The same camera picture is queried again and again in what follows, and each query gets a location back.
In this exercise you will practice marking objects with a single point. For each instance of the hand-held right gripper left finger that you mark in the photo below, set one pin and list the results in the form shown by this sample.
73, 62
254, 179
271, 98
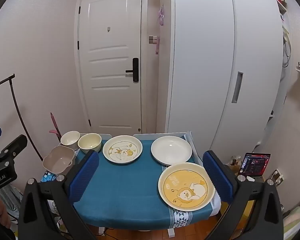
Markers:
85, 175

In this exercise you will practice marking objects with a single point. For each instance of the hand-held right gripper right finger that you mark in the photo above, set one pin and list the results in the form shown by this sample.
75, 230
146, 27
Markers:
217, 177

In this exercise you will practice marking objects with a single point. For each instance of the beige square bowl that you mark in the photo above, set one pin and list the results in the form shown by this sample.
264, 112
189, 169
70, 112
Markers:
58, 161

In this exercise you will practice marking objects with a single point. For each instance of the yellow bear print plate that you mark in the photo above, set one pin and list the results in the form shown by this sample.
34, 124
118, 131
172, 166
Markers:
186, 187

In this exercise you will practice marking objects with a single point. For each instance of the duck print plate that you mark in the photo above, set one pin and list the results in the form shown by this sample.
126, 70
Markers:
122, 150

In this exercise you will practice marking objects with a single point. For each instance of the plain white plate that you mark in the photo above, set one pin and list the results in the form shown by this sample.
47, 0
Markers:
171, 150

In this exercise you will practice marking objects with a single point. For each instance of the person's left hand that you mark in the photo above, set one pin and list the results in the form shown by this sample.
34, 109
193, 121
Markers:
2, 212

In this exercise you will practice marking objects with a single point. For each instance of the cardboard box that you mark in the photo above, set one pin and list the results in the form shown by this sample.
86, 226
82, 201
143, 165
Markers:
233, 166

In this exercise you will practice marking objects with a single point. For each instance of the grey striped cloth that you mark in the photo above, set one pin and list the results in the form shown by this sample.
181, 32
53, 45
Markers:
8, 200

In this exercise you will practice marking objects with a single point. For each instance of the cream bowl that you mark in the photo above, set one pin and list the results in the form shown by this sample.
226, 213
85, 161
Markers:
89, 142

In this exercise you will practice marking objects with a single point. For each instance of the printed plastic sheet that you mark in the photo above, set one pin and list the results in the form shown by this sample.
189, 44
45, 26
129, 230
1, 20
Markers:
48, 177

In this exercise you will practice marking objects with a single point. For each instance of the black clothes rack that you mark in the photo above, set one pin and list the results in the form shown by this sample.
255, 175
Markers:
15, 100

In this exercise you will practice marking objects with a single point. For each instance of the white bowl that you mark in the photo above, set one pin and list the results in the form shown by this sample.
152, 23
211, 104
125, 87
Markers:
70, 138

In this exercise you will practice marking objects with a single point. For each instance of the open laptop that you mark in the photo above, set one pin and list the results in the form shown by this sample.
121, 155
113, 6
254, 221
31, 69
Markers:
255, 163

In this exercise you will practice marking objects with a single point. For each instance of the blue tablecloth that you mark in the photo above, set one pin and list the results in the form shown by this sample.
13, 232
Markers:
130, 187

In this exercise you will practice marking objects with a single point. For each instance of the green white pillow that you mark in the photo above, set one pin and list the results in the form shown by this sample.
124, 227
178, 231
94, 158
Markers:
297, 220

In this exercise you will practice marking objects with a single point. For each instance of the white door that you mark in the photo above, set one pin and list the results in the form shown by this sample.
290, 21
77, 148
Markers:
110, 80

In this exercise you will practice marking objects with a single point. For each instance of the white wardrobe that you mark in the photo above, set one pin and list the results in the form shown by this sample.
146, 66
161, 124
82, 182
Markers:
202, 67

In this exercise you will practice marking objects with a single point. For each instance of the pink hanging strip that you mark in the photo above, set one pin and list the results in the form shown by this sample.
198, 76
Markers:
157, 46

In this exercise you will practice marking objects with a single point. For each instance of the door hook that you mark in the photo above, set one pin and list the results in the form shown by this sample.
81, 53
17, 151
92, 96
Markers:
108, 29

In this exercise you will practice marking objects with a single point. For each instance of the purple hanging ornament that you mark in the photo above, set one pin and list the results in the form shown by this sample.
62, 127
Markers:
161, 15

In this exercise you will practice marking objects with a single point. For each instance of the wall power socket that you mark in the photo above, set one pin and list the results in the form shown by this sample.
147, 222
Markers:
277, 178

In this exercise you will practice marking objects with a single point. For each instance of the grey light switch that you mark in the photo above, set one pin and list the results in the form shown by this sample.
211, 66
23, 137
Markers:
153, 39

